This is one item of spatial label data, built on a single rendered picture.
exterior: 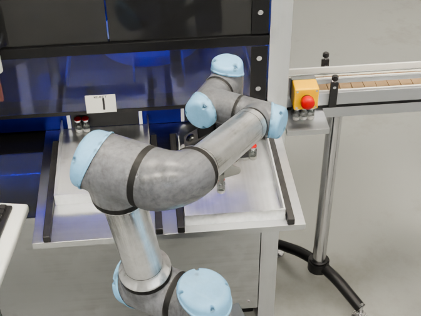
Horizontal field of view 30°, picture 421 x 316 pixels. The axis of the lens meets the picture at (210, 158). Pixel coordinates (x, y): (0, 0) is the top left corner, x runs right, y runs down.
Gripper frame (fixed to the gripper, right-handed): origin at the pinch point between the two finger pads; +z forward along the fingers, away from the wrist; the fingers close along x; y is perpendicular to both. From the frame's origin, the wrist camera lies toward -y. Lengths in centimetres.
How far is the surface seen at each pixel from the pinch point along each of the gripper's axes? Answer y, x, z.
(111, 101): -27.3, 30.3, -4.2
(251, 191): 9.3, 3.8, 9.7
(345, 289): 50, 32, 88
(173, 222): -12.4, -5.9, 9.7
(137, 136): -20.8, 31.8, 10.1
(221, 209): 0.5, -2.3, 9.5
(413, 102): 66, 40, 11
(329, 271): 46, 40, 86
